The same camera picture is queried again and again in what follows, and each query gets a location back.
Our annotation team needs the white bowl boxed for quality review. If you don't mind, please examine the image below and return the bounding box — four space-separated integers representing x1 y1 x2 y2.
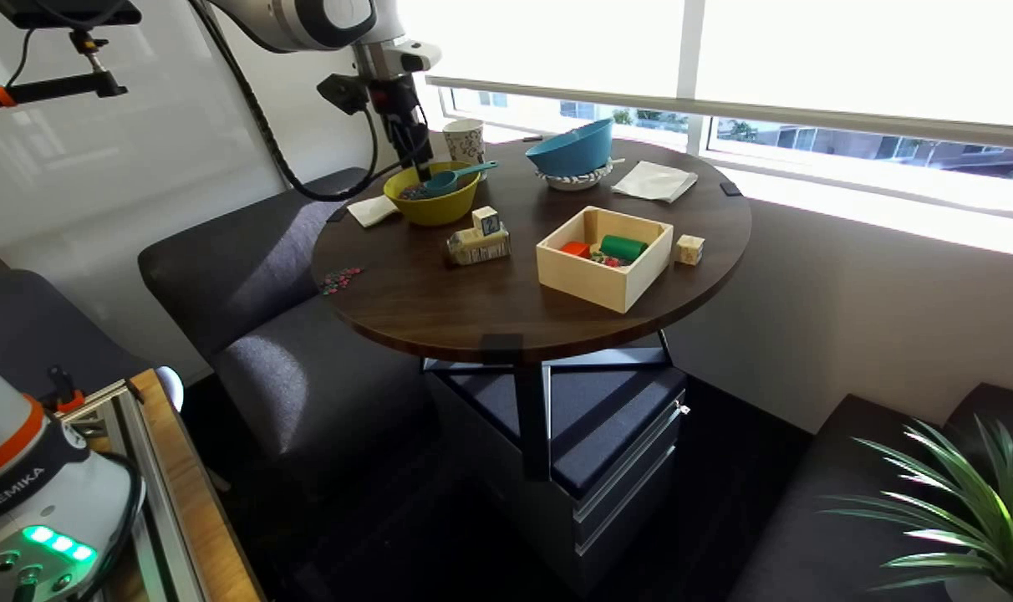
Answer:
538 161 618 198

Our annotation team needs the black stand bar orange band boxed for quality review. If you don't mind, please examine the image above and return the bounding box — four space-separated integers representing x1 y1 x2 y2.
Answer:
0 70 131 118

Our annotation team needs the blue plastic measuring cup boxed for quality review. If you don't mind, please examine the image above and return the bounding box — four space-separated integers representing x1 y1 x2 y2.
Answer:
417 161 498 199

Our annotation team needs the white orange robot base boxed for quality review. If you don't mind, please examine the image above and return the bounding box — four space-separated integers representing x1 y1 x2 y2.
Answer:
0 354 143 602

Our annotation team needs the light wooden box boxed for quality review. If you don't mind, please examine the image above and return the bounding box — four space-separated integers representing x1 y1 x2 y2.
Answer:
533 204 678 318

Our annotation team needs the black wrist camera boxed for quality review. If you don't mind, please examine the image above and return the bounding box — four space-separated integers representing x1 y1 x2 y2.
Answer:
316 70 378 118

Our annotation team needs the white card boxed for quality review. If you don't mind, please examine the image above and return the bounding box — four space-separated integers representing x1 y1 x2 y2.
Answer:
344 192 401 229

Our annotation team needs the blue bowl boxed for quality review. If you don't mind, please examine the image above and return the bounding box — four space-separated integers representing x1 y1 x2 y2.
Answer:
526 113 618 181

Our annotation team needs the patterned cup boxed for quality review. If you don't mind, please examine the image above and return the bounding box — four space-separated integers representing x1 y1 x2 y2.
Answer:
441 118 489 166

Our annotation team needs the yellow bowl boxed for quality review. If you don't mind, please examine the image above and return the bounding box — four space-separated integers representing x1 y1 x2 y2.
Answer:
381 161 486 229

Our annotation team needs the dark grey sofa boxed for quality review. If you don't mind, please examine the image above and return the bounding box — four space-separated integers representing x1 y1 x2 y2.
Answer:
134 162 466 506

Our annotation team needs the window blind bottom rail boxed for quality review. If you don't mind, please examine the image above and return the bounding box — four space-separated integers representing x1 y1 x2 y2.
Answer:
422 73 1013 155

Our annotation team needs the white round knob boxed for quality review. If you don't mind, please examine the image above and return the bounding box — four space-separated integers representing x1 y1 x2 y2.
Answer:
152 365 186 415

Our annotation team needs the small plain wooden cube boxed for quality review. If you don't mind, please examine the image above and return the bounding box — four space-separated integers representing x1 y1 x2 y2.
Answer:
673 229 709 272

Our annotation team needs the black table leg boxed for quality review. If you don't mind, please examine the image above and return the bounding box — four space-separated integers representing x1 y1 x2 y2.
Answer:
512 350 556 483

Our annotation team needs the large printed wooden block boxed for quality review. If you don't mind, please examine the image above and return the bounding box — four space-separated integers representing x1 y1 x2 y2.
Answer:
444 223 516 272

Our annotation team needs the black camera on stand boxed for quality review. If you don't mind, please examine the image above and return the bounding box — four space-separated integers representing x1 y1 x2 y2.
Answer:
0 0 146 32

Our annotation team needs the white window mullion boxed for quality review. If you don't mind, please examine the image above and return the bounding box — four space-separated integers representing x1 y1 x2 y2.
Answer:
675 0 720 161

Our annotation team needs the green cylinder block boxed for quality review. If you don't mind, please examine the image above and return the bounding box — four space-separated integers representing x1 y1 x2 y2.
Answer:
600 229 652 268

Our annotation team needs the small printed wooden cube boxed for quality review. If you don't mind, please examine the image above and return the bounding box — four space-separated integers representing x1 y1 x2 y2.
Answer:
467 204 504 236

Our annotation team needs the dark armchair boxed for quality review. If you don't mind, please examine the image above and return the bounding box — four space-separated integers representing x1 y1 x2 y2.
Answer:
725 381 1013 602

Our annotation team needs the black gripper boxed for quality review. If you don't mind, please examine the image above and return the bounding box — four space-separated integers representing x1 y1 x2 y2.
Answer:
368 73 441 185

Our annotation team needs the green potted plant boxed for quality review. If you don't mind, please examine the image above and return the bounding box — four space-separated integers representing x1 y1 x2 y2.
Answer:
826 415 1013 602

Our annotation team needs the wood edged board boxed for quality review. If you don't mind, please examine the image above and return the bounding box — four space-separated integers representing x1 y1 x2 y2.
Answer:
57 365 267 602

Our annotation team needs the grey drawer cabinet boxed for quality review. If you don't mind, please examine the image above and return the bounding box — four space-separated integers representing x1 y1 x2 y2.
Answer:
417 330 692 595

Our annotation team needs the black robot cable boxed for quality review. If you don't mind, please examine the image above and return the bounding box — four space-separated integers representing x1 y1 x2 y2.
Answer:
186 0 387 208

